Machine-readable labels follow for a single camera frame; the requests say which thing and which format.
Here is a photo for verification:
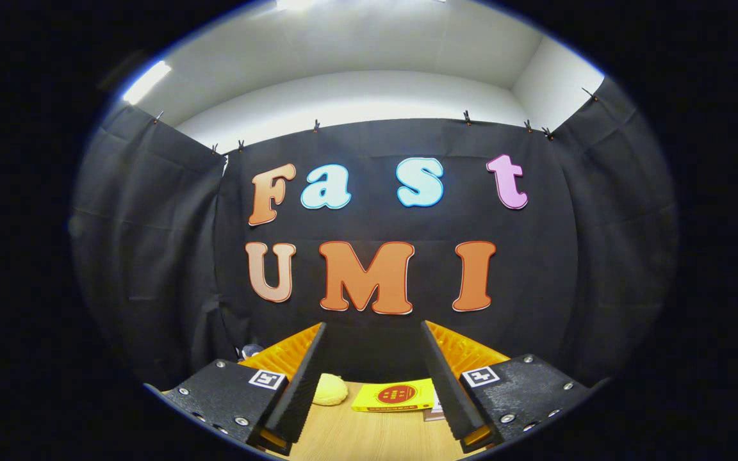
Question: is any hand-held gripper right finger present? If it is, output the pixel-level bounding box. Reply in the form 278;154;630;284
420;319;602;454

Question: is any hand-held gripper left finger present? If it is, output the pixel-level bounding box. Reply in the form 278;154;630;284
160;321;328;457

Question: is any yellow plush bread toy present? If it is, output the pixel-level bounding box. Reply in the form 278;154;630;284
313;373;349;407

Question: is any yellow book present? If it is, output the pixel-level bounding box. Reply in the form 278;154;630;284
352;378;435;412

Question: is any row of black cloth clips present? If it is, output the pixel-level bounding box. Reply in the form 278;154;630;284
153;86;600;156

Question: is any ceiling light strip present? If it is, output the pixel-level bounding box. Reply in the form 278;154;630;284
122;60;173;106

